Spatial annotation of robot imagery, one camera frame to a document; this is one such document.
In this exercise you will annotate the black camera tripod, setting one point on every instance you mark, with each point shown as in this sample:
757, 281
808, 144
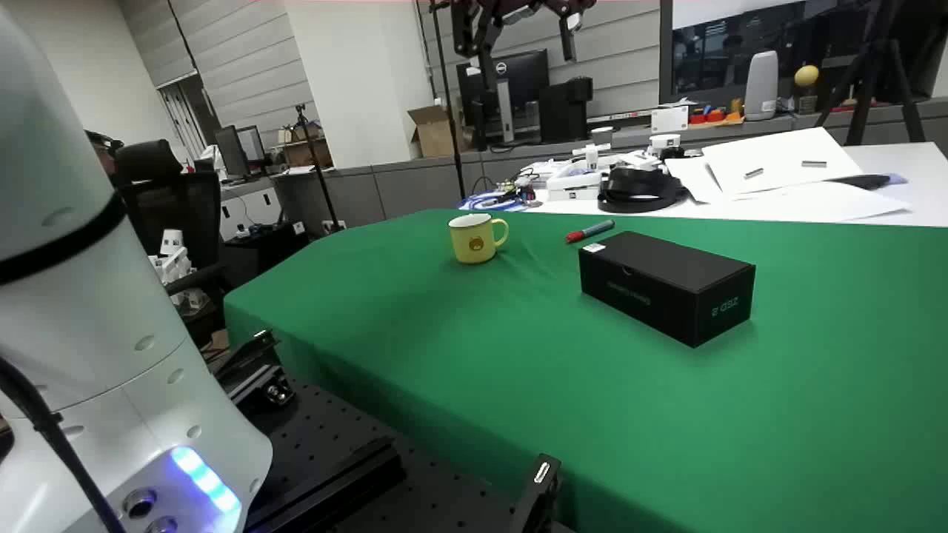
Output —
874, 70

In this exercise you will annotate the black desktop computer box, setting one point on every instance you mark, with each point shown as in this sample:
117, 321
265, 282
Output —
565, 110

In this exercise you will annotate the orange and red items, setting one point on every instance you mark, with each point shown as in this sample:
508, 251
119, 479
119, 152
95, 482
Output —
714, 118

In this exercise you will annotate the grey low cabinet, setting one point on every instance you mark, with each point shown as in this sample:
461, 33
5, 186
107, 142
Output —
387, 187

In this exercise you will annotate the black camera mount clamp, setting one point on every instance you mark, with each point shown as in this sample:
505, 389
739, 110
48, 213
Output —
537, 492

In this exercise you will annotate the yellow mug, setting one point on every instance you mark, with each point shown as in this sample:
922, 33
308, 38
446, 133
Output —
476, 242

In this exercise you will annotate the brown cardboard box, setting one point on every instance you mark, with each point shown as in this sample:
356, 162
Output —
434, 134

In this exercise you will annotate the black marker pen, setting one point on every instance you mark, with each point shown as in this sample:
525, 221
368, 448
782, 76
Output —
590, 232

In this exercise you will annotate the yellow ball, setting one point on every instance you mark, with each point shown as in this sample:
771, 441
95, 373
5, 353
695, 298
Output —
808, 76

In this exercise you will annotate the black office chair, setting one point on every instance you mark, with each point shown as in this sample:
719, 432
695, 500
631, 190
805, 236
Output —
172, 213

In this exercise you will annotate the thin black stand pole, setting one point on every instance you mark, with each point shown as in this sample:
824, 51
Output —
449, 107

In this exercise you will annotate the flat black desk item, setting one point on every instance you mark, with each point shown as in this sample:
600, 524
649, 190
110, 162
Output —
864, 182

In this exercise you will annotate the white electronics box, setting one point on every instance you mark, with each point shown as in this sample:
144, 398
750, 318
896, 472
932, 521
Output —
572, 176

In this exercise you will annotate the white cylindrical speaker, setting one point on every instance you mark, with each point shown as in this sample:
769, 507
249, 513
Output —
762, 85

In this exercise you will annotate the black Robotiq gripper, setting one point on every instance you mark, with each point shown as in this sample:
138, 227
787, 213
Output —
485, 41

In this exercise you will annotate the black metal bracket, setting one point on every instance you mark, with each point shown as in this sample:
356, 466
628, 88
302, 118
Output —
255, 373

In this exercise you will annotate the small white figurine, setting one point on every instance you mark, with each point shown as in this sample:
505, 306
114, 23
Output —
177, 257

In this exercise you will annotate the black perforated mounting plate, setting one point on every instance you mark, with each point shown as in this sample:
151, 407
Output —
434, 492

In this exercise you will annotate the green table cloth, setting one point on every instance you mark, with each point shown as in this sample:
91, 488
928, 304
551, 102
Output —
593, 395

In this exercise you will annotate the black rectangular box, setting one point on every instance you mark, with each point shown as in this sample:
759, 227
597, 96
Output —
670, 287

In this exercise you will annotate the small white box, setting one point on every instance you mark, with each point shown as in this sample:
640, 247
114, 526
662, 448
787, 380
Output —
670, 119

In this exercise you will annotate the slim black tripod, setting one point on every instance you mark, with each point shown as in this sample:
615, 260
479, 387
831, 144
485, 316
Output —
314, 167

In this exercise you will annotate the white paper sheet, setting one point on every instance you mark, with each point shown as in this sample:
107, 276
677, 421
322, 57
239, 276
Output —
779, 162

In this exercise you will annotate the dark glass window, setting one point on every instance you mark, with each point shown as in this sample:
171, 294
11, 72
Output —
750, 32

